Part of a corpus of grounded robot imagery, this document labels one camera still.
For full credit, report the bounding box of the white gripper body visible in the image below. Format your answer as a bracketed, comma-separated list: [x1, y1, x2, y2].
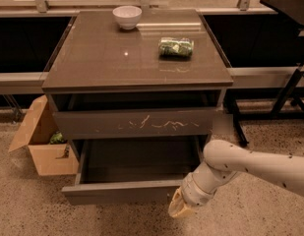
[182, 172, 217, 207]

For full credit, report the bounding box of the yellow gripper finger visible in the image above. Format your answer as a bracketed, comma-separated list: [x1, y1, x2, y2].
[168, 188, 194, 218]

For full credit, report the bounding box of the grey drawer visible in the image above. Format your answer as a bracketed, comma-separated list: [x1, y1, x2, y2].
[52, 91, 223, 141]
[62, 135, 207, 206]

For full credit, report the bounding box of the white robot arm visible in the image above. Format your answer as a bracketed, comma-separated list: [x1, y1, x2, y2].
[168, 140, 304, 218]

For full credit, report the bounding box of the grey top drawer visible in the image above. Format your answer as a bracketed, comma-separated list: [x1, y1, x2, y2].
[52, 91, 223, 141]

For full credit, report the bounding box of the grey drawer cabinet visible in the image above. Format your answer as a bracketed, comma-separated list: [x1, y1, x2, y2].
[42, 9, 233, 153]

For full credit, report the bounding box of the brown cardboard box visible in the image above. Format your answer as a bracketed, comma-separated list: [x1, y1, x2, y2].
[9, 95, 79, 176]

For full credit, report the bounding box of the green item in box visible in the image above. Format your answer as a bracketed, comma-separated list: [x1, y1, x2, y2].
[49, 131, 66, 145]

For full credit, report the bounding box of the green crushed can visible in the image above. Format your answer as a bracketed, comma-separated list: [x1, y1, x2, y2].
[158, 37, 194, 58]

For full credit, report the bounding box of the white ceramic bowl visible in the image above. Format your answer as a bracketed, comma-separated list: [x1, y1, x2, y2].
[112, 6, 143, 30]

